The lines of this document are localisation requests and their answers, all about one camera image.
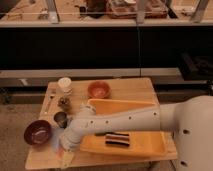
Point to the metal cup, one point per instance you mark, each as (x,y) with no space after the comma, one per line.
(61,119)

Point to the yellow plastic bin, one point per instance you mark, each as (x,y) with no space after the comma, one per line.
(142,143)

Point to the white cup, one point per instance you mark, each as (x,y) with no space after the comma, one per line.
(65,84)

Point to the orange bowl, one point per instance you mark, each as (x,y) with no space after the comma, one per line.
(98,89)

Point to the small dark jar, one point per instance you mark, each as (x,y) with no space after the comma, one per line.
(64,103)

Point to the purple bowl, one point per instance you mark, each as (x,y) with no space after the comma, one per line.
(38,132)

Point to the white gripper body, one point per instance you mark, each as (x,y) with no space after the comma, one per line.
(70,140)

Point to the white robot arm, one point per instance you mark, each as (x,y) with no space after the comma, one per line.
(191,121)

